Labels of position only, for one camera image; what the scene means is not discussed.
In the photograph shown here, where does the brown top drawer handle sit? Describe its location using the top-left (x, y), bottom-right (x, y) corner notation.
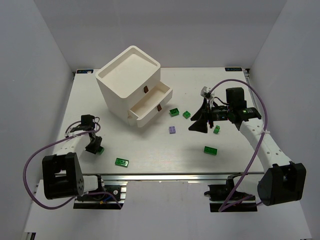
top-left (143, 86), bottom-right (149, 94)

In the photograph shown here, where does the purple lego with studs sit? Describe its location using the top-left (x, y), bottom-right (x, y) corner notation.
top-left (168, 126), bottom-right (176, 134)

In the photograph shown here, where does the small green lego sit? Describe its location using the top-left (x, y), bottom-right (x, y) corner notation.
top-left (213, 125), bottom-right (220, 134)

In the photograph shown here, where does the white three-drawer cabinet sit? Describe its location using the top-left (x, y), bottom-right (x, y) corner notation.
top-left (95, 45), bottom-right (161, 125)

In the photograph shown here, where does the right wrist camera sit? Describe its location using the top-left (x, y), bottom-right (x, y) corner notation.
top-left (200, 86), bottom-right (215, 108)

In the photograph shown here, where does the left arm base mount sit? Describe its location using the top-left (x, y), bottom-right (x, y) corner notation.
top-left (73, 175), bottom-right (128, 210)

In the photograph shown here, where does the dark green lego upside down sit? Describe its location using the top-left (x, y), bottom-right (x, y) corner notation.
top-left (169, 108), bottom-right (180, 117)

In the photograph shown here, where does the green lego with orange sticker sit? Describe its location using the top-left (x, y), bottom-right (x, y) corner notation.
top-left (182, 111), bottom-right (191, 119)

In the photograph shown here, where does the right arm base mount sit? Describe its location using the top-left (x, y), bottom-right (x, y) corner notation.
top-left (204, 173), bottom-right (258, 213)

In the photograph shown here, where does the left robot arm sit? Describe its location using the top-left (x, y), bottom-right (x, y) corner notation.
top-left (42, 133), bottom-right (104, 200)

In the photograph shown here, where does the green three-hole lego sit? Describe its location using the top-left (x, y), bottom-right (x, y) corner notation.
top-left (114, 158), bottom-right (130, 168)
top-left (203, 146), bottom-right (218, 156)

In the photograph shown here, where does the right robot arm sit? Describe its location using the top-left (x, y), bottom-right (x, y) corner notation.
top-left (188, 87), bottom-right (307, 206)

